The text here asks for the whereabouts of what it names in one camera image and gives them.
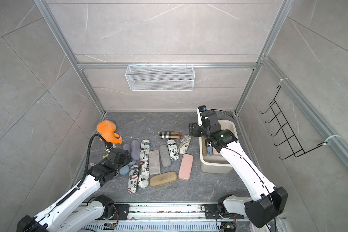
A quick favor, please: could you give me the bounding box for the purple case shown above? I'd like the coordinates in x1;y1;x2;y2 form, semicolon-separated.
123;144;136;166
130;139;141;160

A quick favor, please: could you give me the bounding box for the light blue fabric case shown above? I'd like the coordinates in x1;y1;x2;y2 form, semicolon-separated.
207;147;214;156

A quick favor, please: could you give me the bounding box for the pink slim case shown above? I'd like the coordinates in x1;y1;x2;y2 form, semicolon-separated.
212;148;221;156

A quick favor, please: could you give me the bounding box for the beige plastic storage bin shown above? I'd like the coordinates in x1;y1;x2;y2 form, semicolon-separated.
199;120;238;174

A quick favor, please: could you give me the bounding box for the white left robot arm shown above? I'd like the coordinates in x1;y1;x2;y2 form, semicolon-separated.
16;134;132;232

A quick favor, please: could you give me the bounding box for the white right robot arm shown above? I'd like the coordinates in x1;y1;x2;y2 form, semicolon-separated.
188;105;288;228

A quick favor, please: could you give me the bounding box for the map print glasses case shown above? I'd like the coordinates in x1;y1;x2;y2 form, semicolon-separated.
178;135;191;155

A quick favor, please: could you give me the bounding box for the plaid glasses case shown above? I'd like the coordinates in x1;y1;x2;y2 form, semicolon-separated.
159;131;182;140

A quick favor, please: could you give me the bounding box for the newspaper flag case left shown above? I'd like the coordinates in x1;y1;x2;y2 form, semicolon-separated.
128;165;139;194

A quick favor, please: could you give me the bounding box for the newspaper flag case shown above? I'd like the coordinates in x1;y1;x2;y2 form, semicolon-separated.
128;165;139;194
138;161;149;189

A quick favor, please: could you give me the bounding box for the newspaper case under tan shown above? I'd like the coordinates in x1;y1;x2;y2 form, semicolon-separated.
140;139;150;161

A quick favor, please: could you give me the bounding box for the orange plush toy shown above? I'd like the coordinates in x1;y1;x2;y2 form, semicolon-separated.
97;120;122;144

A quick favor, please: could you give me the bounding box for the newspaper flag case right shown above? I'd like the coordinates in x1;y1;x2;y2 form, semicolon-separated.
138;161;149;189

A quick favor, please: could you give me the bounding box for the stone grey flat case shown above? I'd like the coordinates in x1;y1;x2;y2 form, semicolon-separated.
149;150;161;176

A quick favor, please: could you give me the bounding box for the newspaper print case centre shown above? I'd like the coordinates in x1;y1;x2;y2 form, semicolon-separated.
167;139;179;160

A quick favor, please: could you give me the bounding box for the tan fabric case front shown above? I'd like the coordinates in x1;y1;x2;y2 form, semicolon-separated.
149;172;177;188

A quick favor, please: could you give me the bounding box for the pink flat case right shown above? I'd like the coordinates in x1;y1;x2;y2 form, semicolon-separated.
178;154;193;181

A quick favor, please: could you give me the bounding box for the grey fabric case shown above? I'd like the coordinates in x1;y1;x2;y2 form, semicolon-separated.
159;145;172;167

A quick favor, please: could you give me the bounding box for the white round clock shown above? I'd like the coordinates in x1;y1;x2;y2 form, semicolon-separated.
249;221;271;232

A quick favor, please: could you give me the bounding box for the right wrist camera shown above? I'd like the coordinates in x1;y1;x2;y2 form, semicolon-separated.
197;105;207;127

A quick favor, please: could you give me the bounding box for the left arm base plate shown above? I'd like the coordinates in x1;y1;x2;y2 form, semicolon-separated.
102;204;130;220

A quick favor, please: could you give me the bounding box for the white wire mesh basket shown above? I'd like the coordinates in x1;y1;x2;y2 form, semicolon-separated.
125;64;195;91

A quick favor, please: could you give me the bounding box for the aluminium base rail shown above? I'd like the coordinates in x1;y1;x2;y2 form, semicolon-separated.
43;202;288;232

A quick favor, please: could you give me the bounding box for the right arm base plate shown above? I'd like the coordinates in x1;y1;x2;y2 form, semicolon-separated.
201;204;245;220

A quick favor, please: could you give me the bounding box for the black wire hook rack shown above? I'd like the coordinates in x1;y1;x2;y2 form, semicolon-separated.
260;85;328;160

